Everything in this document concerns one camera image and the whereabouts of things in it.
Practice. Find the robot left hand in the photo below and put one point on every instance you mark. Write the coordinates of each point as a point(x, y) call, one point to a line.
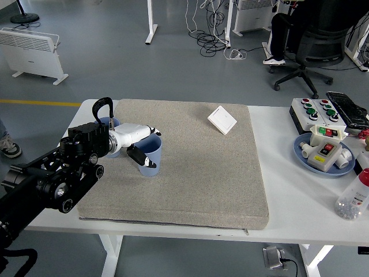
point(129, 134)

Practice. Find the blue ribbed cup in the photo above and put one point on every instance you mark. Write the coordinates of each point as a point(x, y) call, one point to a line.
point(115, 153)
point(150, 171)

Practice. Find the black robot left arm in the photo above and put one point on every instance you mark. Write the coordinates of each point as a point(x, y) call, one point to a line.
point(72, 173)

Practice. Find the white push-button control box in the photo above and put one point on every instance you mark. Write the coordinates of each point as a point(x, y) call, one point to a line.
point(340, 121)
point(299, 112)

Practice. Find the grey-brown mat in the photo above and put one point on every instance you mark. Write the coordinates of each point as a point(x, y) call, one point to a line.
point(196, 173)

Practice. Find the white desk leg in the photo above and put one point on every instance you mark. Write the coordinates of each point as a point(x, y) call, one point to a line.
point(227, 26)
point(266, 47)
point(150, 23)

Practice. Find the person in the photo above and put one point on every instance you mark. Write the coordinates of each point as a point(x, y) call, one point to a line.
point(278, 37)
point(10, 148)

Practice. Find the white panel heater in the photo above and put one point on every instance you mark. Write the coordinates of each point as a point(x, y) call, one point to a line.
point(29, 54)
point(250, 17)

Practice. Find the black fan stand base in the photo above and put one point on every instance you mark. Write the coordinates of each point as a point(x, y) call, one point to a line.
point(24, 18)

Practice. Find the blue plate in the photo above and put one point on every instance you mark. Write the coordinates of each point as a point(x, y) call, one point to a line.
point(298, 155)

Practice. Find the white table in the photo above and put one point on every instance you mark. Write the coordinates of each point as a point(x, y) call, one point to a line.
point(288, 202)

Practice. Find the white pipe fitting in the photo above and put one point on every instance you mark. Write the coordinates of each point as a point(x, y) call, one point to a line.
point(306, 150)
point(344, 160)

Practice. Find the silver foot pedal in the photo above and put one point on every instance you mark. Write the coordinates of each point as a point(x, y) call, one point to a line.
point(272, 256)

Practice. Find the black office chair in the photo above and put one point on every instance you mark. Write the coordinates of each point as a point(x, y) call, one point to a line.
point(317, 43)

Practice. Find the black plastic-wrapped object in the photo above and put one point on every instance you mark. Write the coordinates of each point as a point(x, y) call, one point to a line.
point(348, 109)

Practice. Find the clear red-capped bead bottle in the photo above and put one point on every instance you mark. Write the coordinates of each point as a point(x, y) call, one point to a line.
point(353, 196)

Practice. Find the small red object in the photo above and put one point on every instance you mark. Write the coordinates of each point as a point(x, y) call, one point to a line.
point(364, 134)

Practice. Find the white desk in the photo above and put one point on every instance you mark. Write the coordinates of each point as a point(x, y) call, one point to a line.
point(349, 50)

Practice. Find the small brown object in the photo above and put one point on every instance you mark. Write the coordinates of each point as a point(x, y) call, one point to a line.
point(367, 144)

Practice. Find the black table controller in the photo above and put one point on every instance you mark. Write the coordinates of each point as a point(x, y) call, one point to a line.
point(363, 250)

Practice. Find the white wall switch plate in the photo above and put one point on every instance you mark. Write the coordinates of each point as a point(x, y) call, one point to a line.
point(222, 119)

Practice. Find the white red-green switch box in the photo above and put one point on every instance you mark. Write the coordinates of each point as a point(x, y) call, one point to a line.
point(317, 137)

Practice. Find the grey red-button switch box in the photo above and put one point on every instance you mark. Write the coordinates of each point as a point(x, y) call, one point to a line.
point(320, 161)

